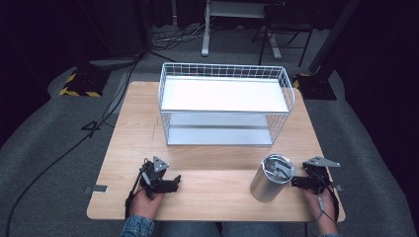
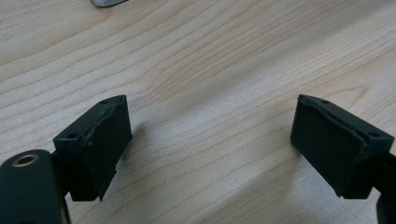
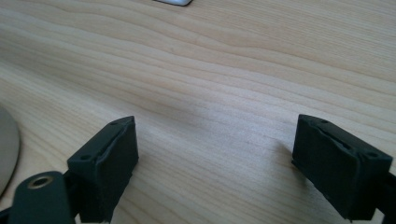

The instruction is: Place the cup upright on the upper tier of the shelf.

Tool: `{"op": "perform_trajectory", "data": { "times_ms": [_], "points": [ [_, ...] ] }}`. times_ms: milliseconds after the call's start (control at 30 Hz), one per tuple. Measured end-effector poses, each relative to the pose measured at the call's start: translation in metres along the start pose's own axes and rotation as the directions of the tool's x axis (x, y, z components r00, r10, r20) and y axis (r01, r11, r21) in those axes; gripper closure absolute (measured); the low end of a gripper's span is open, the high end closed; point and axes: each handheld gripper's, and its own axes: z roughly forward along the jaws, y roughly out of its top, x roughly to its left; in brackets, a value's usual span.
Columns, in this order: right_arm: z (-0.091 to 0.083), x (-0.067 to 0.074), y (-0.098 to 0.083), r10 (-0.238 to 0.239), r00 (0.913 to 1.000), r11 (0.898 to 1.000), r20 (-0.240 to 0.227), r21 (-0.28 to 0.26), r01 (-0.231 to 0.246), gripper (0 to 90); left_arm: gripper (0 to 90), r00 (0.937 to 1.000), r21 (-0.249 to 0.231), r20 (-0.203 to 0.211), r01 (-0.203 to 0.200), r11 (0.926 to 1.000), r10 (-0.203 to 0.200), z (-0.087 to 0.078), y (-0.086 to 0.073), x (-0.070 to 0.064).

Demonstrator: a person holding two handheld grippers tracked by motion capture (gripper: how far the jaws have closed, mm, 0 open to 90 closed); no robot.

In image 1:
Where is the grey tape strip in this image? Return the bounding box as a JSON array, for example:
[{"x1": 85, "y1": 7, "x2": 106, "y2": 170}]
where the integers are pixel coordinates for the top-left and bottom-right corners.
[{"x1": 83, "y1": 184, "x2": 109, "y2": 195}]

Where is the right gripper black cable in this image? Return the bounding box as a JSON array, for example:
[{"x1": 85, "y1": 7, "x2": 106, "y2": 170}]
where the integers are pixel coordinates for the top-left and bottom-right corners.
[{"x1": 310, "y1": 171, "x2": 340, "y2": 228}]

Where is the striped black stand base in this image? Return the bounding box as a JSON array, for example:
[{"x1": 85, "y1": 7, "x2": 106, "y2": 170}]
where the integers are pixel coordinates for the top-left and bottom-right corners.
[
  {"x1": 58, "y1": 66, "x2": 112, "y2": 99},
  {"x1": 292, "y1": 72, "x2": 338, "y2": 101}
]

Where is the long black floor cable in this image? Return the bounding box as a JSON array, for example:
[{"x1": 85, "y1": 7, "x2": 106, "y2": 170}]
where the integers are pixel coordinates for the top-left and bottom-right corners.
[{"x1": 4, "y1": 53, "x2": 143, "y2": 237}]

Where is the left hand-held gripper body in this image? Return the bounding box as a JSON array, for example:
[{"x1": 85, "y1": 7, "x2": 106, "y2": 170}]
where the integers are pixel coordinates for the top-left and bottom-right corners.
[{"x1": 138, "y1": 155, "x2": 176, "y2": 200}]

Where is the person's right hand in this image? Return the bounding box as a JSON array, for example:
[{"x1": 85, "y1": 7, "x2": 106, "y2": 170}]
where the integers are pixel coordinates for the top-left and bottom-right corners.
[{"x1": 300, "y1": 187, "x2": 340, "y2": 237}]

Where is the bundle of floor cables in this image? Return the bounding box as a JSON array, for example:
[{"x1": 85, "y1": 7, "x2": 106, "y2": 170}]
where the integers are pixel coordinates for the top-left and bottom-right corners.
[{"x1": 150, "y1": 21, "x2": 213, "y2": 44}]

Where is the black slanted stand pole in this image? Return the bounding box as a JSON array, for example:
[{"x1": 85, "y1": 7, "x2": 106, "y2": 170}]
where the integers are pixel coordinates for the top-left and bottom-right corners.
[{"x1": 307, "y1": 0, "x2": 362, "y2": 75}]

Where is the white wire shelf rack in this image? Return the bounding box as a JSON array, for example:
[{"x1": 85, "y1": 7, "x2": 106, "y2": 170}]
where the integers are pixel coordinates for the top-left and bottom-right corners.
[{"x1": 157, "y1": 62, "x2": 296, "y2": 147}]

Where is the white desk frame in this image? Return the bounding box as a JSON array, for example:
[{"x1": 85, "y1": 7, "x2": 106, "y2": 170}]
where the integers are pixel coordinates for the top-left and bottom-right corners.
[{"x1": 201, "y1": 0, "x2": 285, "y2": 60}]

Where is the stainless steel cup with lid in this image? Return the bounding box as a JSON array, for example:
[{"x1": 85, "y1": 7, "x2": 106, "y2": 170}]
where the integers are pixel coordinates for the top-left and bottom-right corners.
[{"x1": 249, "y1": 153, "x2": 296, "y2": 203}]

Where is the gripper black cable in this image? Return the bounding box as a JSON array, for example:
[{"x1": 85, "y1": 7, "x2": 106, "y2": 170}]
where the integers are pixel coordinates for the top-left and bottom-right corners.
[
  {"x1": 124, "y1": 157, "x2": 150, "y2": 219},
  {"x1": 310, "y1": 171, "x2": 340, "y2": 228}
]

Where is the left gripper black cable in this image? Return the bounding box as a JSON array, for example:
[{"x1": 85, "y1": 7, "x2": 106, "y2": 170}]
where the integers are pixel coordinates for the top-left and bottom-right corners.
[{"x1": 124, "y1": 157, "x2": 150, "y2": 219}]

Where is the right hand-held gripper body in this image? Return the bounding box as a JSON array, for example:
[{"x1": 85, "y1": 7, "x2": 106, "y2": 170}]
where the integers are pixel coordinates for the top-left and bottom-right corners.
[{"x1": 301, "y1": 155, "x2": 342, "y2": 196}]

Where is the person's left hand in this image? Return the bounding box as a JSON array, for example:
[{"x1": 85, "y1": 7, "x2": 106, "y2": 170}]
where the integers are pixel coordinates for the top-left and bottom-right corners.
[{"x1": 128, "y1": 188, "x2": 166, "y2": 221}]

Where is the black tape floor mark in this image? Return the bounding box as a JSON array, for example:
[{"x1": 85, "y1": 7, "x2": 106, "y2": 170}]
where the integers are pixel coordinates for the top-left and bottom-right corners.
[{"x1": 80, "y1": 119, "x2": 103, "y2": 139}]

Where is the black chair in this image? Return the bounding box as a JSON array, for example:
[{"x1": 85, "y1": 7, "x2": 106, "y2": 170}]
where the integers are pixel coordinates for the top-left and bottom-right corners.
[{"x1": 251, "y1": 2, "x2": 318, "y2": 68}]

